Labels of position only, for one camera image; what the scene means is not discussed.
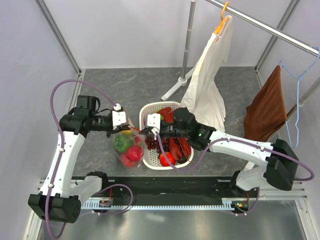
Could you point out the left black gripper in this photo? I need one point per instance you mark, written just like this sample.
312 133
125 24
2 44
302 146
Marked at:
117 129

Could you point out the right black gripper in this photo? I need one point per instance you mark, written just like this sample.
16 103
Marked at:
147 131

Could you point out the yellow green mango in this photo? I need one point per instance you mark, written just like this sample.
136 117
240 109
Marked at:
127 132

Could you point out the green bell pepper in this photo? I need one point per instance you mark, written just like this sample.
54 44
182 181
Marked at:
122 143

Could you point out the clear zip top bag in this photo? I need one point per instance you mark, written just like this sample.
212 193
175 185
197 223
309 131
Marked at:
137 138

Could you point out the red apple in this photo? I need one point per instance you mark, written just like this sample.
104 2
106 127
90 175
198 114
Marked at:
132 156

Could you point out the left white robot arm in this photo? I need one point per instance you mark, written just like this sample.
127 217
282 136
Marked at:
57 200

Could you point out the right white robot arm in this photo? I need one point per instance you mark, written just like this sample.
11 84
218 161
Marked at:
276 162

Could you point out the dark grape bunch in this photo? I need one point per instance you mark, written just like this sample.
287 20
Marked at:
154 144

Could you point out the red crayfish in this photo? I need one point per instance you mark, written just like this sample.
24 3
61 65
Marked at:
177 150

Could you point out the red tomato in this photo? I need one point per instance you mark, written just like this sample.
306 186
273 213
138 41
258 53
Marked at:
166 158

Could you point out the white hanging shirt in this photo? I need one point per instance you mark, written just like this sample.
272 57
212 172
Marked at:
202 97

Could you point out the brown hanging towel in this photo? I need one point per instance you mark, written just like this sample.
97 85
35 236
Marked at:
267 113

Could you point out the orange clothes hanger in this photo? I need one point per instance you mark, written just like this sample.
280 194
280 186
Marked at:
222 20

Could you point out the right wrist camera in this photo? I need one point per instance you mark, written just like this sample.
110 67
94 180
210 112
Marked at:
153 122

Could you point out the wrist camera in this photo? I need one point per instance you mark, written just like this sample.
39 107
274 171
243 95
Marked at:
119 117
153 122

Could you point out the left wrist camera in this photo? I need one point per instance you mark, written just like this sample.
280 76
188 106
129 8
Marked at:
119 117

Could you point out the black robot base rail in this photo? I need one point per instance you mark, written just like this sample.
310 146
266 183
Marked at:
181 190

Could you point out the white slotted cable duct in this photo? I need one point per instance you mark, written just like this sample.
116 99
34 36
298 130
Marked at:
99 204

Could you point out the blue wire hanger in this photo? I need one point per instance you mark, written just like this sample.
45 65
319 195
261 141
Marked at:
297 103

